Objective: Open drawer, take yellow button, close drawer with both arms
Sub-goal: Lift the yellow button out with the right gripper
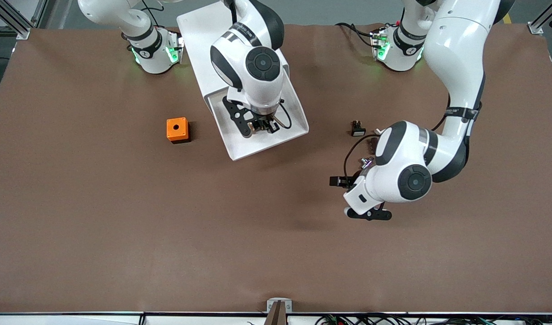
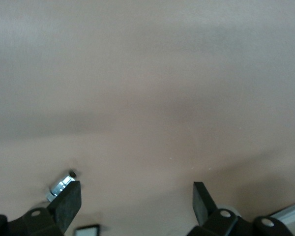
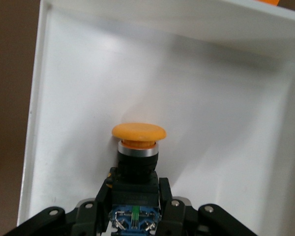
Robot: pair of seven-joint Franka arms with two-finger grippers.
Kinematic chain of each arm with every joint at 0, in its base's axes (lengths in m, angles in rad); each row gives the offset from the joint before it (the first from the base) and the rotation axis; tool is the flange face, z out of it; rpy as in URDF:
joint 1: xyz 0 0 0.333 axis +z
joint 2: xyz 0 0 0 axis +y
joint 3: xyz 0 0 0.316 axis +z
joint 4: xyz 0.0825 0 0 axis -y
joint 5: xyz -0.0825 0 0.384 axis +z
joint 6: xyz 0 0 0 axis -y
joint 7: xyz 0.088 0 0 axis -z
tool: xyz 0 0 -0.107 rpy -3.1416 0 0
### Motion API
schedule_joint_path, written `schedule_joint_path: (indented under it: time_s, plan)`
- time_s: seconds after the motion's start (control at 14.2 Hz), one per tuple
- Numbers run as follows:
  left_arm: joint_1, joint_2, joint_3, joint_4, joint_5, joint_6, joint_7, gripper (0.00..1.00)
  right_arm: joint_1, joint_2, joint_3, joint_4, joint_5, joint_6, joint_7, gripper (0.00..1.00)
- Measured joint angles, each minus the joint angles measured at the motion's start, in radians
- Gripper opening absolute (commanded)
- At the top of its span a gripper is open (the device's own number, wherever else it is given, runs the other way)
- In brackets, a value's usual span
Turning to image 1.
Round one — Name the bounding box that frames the orange box with hole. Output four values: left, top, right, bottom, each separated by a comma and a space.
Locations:
166, 117, 191, 144

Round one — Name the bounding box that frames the brown table mat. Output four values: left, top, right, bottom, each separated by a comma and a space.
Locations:
0, 23, 552, 314

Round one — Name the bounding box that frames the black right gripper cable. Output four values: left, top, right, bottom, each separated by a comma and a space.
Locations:
276, 98, 293, 130

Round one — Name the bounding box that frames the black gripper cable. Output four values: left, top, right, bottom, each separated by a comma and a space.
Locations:
343, 134, 381, 181
276, 98, 293, 130

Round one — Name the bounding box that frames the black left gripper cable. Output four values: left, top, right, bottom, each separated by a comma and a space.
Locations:
343, 134, 381, 181

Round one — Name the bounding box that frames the black left base cable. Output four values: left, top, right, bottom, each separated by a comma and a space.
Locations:
335, 22, 377, 46

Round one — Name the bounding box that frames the black base cable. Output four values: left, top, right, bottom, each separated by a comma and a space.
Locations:
335, 22, 377, 46
140, 0, 168, 28

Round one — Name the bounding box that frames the black right base cable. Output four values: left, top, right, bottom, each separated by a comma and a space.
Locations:
140, 0, 168, 28

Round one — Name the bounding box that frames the grey metal bracket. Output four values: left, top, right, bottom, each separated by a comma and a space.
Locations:
267, 298, 293, 313

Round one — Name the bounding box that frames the aluminium frame profile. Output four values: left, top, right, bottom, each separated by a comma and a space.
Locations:
0, 0, 48, 40
528, 0, 552, 35

